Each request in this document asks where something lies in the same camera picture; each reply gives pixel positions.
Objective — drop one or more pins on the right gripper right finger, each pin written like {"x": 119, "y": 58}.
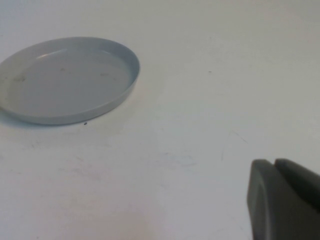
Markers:
{"x": 300, "y": 180}

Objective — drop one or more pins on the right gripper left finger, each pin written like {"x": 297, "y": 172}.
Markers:
{"x": 275, "y": 212}

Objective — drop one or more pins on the grey-blue round plate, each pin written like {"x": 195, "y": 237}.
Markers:
{"x": 70, "y": 82}

